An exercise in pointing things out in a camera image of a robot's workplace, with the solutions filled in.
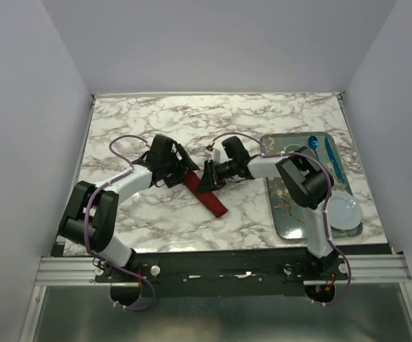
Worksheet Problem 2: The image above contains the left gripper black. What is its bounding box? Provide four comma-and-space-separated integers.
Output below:
162, 144, 199, 188

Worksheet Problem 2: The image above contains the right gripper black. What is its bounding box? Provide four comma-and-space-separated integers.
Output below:
195, 159, 237, 195

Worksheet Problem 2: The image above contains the dark red cloth napkin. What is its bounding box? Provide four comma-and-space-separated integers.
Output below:
183, 171, 228, 218

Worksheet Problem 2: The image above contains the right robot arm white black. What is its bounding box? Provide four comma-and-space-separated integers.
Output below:
195, 133, 339, 279

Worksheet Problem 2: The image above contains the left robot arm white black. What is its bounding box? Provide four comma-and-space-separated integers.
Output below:
58, 135, 199, 281

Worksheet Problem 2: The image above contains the floral teal serving tray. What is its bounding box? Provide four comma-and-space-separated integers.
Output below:
261, 132, 364, 242

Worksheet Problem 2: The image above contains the light green cup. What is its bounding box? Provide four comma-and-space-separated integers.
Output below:
284, 144, 302, 153

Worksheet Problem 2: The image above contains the blue metallic spoon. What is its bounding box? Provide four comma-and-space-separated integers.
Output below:
308, 135, 319, 159

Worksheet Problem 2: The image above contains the blue metallic knife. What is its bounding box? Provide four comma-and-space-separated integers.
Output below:
324, 137, 345, 184

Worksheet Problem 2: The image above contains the pale blue small plate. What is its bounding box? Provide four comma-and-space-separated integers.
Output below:
326, 190, 363, 231

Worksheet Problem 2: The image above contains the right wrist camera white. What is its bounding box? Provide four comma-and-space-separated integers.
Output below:
205, 143, 221, 163

